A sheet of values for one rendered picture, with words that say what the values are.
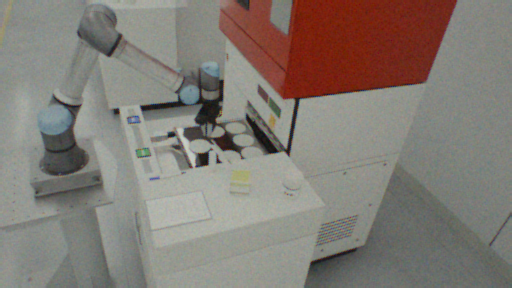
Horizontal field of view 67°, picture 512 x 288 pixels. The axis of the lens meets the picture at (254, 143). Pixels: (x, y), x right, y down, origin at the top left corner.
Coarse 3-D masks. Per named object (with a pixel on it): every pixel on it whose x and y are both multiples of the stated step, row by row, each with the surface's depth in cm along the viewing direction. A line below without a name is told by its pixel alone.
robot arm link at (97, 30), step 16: (96, 16) 132; (80, 32) 133; (96, 32) 130; (112, 32) 132; (96, 48) 133; (112, 48) 132; (128, 48) 136; (128, 64) 139; (144, 64) 139; (160, 64) 143; (160, 80) 144; (176, 80) 146; (192, 80) 153; (192, 96) 148
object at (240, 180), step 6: (234, 174) 141; (240, 174) 141; (246, 174) 142; (234, 180) 138; (240, 180) 139; (246, 180) 139; (234, 186) 139; (240, 186) 139; (246, 186) 139; (234, 192) 141; (240, 192) 141; (246, 192) 141
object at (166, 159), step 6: (162, 150) 173; (168, 150) 174; (162, 156) 170; (168, 156) 170; (162, 162) 167; (168, 162) 167; (174, 162) 167; (162, 168) 163; (168, 168) 164; (174, 168) 164
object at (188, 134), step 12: (240, 120) 197; (180, 132) 183; (192, 132) 184; (228, 132) 187; (216, 144) 178; (228, 144) 179; (252, 144) 180; (192, 156) 169; (204, 156) 170; (216, 156) 170
